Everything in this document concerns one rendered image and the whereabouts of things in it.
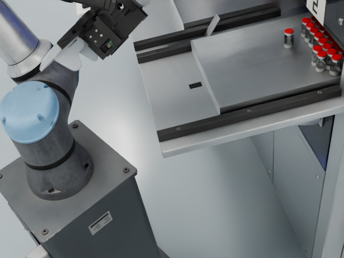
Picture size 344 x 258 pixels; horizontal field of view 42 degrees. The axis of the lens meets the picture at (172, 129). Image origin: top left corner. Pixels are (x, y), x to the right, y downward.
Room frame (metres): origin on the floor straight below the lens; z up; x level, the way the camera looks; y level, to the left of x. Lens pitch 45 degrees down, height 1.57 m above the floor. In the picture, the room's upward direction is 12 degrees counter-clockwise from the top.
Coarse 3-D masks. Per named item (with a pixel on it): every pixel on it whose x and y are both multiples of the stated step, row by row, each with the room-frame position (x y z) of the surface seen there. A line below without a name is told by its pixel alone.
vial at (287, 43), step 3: (285, 33) 0.87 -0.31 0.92; (285, 36) 0.87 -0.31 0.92; (288, 36) 0.87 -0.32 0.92; (291, 36) 0.87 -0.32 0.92; (285, 39) 0.87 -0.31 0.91; (288, 39) 0.87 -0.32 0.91; (291, 39) 0.86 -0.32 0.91; (285, 42) 0.87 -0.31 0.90; (288, 42) 0.86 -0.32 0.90; (291, 42) 0.86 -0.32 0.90; (285, 45) 0.87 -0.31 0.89; (288, 45) 0.86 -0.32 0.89; (291, 45) 0.86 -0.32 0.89; (288, 48) 0.86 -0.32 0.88
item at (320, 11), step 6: (312, 0) 0.84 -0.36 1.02; (318, 0) 0.81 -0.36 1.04; (324, 0) 0.79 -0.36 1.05; (312, 6) 0.84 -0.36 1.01; (318, 6) 0.81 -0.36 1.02; (324, 6) 0.78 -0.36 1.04; (312, 12) 0.83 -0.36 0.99; (318, 12) 0.81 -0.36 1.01; (324, 12) 0.78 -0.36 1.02; (318, 18) 0.80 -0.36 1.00
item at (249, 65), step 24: (264, 24) 0.95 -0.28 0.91; (288, 24) 0.95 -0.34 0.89; (192, 48) 0.92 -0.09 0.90; (216, 48) 0.93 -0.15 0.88; (240, 48) 0.91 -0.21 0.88; (264, 48) 0.89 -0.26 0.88; (216, 72) 0.83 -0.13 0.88; (240, 72) 0.82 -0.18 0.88; (264, 72) 0.80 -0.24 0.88; (288, 72) 0.78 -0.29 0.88; (312, 72) 0.76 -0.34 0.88; (216, 96) 0.71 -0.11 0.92; (240, 96) 0.73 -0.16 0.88; (264, 96) 0.68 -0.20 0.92; (288, 96) 0.69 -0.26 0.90
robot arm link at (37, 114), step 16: (32, 80) 0.77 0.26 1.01; (16, 96) 0.72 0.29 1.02; (32, 96) 0.71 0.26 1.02; (48, 96) 0.70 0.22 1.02; (64, 96) 0.75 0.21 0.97; (0, 112) 0.69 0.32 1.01; (16, 112) 0.68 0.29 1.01; (32, 112) 0.67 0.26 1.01; (48, 112) 0.67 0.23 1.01; (64, 112) 0.71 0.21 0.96; (16, 128) 0.65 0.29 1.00; (32, 128) 0.64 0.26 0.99; (48, 128) 0.65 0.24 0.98; (64, 128) 0.68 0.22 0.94; (16, 144) 0.66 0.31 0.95; (32, 144) 0.64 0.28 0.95; (48, 144) 0.65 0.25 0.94; (64, 144) 0.67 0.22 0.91; (32, 160) 0.65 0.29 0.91; (48, 160) 0.64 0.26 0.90
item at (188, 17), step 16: (176, 0) 1.20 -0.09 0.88; (192, 0) 1.18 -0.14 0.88; (208, 0) 1.16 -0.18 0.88; (224, 0) 1.14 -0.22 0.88; (240, 0) 1.13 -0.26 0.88; (256, 0) 1.11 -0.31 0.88; (272, 0) 1.09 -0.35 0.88; (288, 0) 1.04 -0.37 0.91; (192, 16) 1.09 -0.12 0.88; (208, 16) 1.08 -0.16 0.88; (224, 16) 1.02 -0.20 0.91
